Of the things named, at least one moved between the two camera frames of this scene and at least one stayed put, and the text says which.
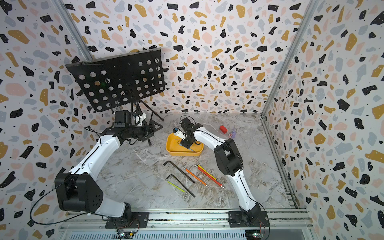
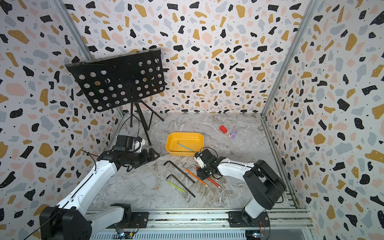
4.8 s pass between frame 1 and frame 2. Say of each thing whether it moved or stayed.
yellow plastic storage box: stayed
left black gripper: moved
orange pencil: stayed
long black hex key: stayed
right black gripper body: moved
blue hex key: stayed
